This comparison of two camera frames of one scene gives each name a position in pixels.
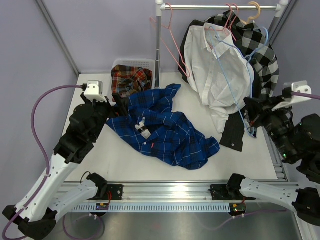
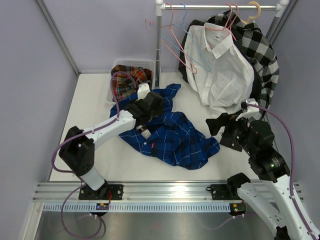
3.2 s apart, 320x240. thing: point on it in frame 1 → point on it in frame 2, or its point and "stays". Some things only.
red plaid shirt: (126, 80) stays
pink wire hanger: (169, 27) → (177, 39)
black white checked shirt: (255, 45) stays
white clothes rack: (160, 7) stays
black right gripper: (263, 108) → (214, 124)
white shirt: (221, 75) stays
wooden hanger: (259, 12) stays
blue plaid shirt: (162, 131) stays
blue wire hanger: (249, 58) → (188, 34)
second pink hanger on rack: (234, 21) stays
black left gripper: (121, 104) → (158, 112)
